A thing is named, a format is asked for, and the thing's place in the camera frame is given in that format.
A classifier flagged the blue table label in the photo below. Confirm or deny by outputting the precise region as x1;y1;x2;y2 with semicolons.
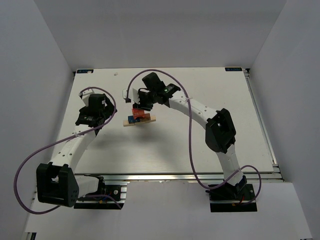
224;67;243;72
76;69;94;74

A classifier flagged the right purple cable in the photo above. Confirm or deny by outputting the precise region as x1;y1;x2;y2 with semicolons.
126;69;262;206

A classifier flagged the natural wood block hotel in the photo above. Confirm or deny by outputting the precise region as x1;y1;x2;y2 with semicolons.
145;116;156;123

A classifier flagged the orange arch block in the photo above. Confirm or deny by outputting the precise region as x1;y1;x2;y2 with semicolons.
133;114;146;121

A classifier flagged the purple cable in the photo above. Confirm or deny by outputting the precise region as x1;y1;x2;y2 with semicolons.
126;69;262;206
13;86;123;215

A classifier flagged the brown wood block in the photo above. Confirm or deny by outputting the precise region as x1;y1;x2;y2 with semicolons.
140;113;151;122

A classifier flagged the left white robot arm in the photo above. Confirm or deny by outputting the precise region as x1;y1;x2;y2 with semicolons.
36;93;115;207

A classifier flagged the red roof block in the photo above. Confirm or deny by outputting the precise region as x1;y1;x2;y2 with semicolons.
132;108;145;115

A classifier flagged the blue wood block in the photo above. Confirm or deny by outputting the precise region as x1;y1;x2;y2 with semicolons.
127;115;140;124

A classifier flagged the small natural wood block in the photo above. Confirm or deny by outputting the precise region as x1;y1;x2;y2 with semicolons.
123;120;134;127

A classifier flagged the aluminium table rail right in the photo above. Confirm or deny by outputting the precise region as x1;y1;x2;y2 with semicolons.
243;68;284;180

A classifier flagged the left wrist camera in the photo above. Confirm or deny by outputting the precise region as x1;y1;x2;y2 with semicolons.
78;88;95;106

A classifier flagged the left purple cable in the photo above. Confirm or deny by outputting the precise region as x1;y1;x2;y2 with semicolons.
13;86;123;215

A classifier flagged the aluminium table rail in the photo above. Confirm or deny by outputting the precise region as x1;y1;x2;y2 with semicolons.
74;172;283;183
243;68;284;180

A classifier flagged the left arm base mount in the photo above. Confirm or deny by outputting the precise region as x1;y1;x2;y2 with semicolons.
73;175;127;210

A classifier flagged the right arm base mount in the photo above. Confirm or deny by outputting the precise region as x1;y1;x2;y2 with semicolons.
205;184;258;213

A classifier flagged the aluminium table rail front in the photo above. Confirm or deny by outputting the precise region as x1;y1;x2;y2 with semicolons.
74;172;283;183

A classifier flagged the right blue table label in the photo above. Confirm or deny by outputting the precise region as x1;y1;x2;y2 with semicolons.
224;67;243;72

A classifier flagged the orange cube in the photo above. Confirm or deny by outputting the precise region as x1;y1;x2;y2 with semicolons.
132;110;145;119

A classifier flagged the left blue table label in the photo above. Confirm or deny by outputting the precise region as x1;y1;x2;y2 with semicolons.
76;69;94;74

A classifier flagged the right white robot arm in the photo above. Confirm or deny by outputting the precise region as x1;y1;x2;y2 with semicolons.
125;69;247;199

